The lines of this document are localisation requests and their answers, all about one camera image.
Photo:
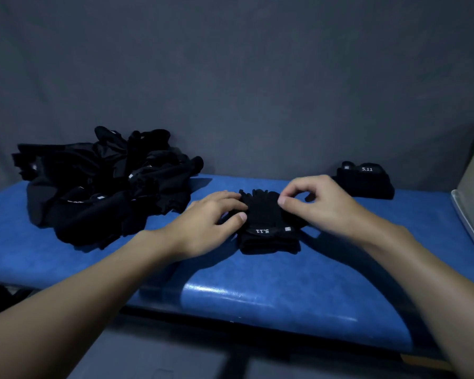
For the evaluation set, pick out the person's right hand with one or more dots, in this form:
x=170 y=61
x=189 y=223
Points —
x=328 y=209

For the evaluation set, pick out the person's left forearm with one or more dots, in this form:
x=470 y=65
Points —
x=75 y=303

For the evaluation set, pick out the pile of black gloves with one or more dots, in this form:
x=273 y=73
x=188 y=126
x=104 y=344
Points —
x=98 y=189

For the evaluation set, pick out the blue padded bench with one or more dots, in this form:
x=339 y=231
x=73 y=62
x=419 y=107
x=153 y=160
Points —
x=300 y=284

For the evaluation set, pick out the person's left hand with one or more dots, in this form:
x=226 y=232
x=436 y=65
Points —
x=197 y=232

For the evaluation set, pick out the person's right forearm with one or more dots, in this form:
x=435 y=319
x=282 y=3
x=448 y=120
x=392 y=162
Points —
x=430 y=292

